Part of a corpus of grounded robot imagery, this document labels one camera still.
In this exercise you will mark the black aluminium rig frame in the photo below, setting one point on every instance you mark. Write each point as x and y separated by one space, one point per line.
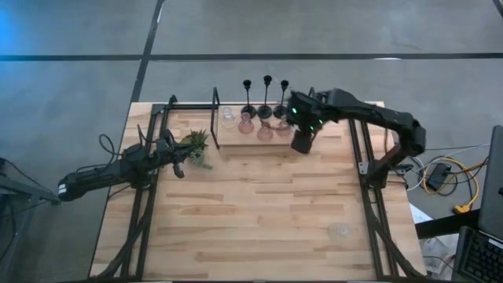
192 106

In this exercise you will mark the pink ribbed glass candle holder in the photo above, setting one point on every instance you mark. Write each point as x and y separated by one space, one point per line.
245 123
265 131
282 127

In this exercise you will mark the grey laptop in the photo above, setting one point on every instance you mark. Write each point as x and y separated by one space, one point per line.
493 188

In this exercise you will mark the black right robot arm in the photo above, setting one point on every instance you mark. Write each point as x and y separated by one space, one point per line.
377 114

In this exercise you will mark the green potted succulent plant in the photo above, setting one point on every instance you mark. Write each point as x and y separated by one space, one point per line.
198 138

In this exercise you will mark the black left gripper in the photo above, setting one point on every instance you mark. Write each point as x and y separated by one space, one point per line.
167 153

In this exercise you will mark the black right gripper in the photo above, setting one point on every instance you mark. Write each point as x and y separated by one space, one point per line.
308 114

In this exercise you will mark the white plastic bag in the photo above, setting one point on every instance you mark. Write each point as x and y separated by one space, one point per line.
436 249

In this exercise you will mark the wooden shelf with black frame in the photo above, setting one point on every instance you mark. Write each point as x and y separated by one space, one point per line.
251 139

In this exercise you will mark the black power adapter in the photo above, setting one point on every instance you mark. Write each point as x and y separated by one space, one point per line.
438 177

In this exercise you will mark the clear ribbed glass candle holder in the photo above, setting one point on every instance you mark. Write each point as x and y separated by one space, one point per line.
340 232
228 116

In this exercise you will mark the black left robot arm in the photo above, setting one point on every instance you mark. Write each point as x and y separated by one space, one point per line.
94 178

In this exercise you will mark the black metal candlestick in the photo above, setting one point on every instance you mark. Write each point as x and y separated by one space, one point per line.
248 111
264 112
280 111

